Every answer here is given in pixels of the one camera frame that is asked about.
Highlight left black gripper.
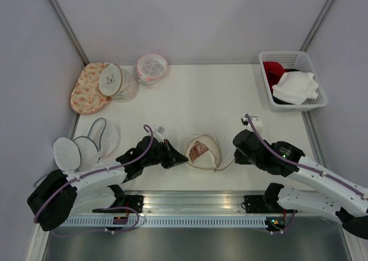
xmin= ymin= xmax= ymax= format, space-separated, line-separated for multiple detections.
xmin=143 ymin=139 xmax=189 ymax=169

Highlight beige round mesh laundry bag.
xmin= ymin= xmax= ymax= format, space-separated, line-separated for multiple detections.
xmin=183 ymin=134 xmax=235 ymax=172

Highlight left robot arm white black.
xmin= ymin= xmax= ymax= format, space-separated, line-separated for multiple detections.
xmin=27 ymin=136 xmax=188 ymax=231

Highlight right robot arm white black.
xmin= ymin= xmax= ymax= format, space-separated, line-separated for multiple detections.
xmin=233 ymin=130 xmax=367 ymax=239

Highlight pink lace bra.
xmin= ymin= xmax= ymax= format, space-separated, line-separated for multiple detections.
xmin=189 ymin=141 xmax=209 ymax=163

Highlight white bra in basket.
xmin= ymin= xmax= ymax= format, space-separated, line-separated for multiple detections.
xmin=272 ymin=71 xmax=319 ymax=105

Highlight pink trimmed mesh laundry bag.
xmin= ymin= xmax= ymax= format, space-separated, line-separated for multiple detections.
xmin=133 ymin=53 xmax=170 ymax=86

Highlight beige cylindrical mesh laundry bag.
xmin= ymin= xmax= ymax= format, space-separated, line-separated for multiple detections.
xmin=98 ymin=63 xmax=140 ymax=103

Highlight white grey-trimmed mesh laundry bag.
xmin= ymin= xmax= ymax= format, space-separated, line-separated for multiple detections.
xmin=53 ymin=118 xmax=121 ymax=173

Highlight floral peach laundry bag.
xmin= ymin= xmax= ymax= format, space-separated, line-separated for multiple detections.
xmin=70 ymin=63 xmax=112 ymax=115

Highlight white plastic basket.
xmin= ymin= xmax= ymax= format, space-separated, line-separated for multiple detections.
xmin=259 ymin=51 xmax=328 ymax=112

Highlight red garment in basket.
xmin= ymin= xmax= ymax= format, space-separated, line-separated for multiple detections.
xmin=263 ymin=62 xmax=286 ymax=88

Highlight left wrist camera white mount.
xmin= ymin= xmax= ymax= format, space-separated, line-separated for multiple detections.
xmin=154 ymin=126 xmax=165 ymax=141

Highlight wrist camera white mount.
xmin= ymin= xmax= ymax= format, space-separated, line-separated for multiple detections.
xmin=241 ymin=115 xmax=263 ymax=134
xmin=154 ymin=126 xmax=165 ymax=141

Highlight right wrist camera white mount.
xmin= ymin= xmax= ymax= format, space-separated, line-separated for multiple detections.
xmin=241 ymin=115 xmax=263 ymax=134

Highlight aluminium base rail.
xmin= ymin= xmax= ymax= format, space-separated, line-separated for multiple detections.
xmin=40 ymin=189 xmax=351 ymax=216

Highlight white slotted cable duct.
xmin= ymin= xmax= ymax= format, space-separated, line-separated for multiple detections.
xmin=62 ymin=216 xmax=267 ymax=228

